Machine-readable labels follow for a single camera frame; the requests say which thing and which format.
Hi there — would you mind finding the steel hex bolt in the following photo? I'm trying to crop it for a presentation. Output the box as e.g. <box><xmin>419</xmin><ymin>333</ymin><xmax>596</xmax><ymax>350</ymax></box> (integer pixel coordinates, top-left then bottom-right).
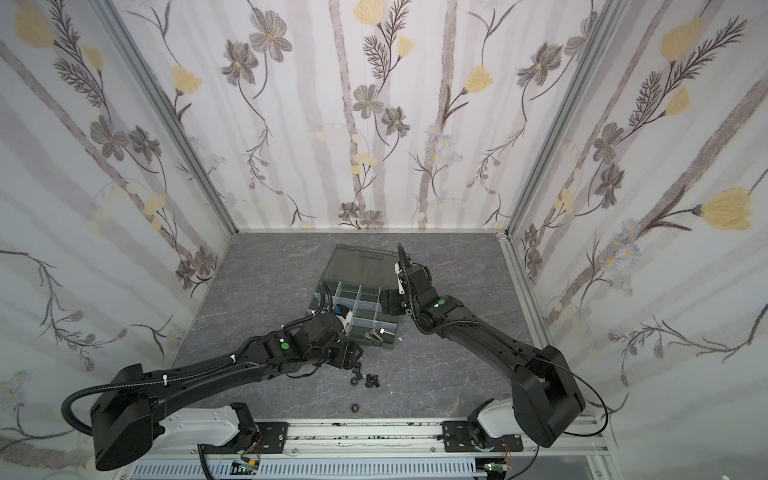
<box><xmin>363</xmin><ymin>328</ymin><xmax>392</xmax><ymax>345</ymax></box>

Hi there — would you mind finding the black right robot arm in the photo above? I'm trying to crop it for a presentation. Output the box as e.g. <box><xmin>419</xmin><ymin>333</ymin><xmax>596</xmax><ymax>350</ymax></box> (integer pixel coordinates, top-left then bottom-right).
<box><xmin>379</xmin><ymin>252</ymin><xmax>609</xmax><ymax>450</ymax></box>

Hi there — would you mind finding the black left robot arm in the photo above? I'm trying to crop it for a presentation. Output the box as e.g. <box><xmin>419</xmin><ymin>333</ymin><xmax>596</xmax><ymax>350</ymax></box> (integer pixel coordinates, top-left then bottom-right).
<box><xmin>60</xmin><ymin>287</ymin><xmax>362</xmax><ymax>471</ymax></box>

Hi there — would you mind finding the green plastic organizer box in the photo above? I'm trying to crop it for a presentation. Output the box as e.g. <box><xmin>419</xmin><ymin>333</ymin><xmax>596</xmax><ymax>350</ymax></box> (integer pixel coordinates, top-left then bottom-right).
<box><xmin>321</xmin><ymin>244</ymin><xmax>403</xmax><ymax>349</ymax></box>

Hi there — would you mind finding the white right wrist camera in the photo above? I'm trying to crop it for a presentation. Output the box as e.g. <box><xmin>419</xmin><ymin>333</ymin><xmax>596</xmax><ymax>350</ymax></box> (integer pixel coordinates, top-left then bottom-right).
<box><xmin>394</xmin><ymin>260</ymin><xmax>406</xmax><ymax>295</ymax></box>

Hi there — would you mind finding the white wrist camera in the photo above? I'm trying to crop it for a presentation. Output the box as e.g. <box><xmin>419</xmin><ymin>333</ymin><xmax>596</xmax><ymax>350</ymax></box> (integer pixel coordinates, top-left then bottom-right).
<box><xmin>333</xmin><ymin>305</ymin><xmax>353</xmax><ymax>332</ymax></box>
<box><xmin>394</xmin><ymin>260</ymin><xmax>406</xmax><ymax>295</ymax></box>

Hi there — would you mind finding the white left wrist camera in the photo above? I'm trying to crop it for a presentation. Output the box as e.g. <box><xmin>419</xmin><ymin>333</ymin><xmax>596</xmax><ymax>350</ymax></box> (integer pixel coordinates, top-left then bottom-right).
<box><xmin>333</xmin><ymin>305</ymin><xmax>353</xmax><ymax>332</ymax></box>

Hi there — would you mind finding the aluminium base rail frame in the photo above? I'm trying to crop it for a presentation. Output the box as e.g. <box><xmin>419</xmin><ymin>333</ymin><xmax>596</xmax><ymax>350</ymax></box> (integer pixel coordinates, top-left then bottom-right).
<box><xmin>110</xmin><ymin>416</ymin><xmax>619</xmax><ymax>480</ymax></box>

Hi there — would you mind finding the white perforated cable duct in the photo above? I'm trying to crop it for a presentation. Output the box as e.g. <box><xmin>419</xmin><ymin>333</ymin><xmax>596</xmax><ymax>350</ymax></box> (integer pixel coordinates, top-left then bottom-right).
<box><xmin>128</xmin><ymin>458</ymin><xmax>490</xmax><ymax>480</ymax></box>

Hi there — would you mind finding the right aluminium corner post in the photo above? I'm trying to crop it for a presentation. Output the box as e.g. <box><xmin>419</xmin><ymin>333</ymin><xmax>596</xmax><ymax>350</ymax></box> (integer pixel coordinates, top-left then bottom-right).
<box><xmin>503</xmin><ymin>0</ymin><xmax>628</xmax><ymax>237</ymax></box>

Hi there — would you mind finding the aluminium corner post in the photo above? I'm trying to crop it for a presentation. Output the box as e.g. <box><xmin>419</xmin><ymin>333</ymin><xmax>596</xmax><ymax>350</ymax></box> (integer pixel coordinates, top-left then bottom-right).
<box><xmin>503</xmin><ymin>0</ymin><xmax>628</xmax><ymax>237</ymax></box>
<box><xmin>89</xmin><ymin>0</ymin><xmax>239</xmax><ymax>236</ymax></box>

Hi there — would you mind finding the left aluminium corner post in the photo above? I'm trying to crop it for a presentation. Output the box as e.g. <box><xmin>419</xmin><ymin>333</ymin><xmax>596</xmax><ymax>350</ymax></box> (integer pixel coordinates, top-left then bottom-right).
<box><xmin>89</xmin><ymin>0</ymin><xmax>239</xmax><ymax>236</ymax></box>

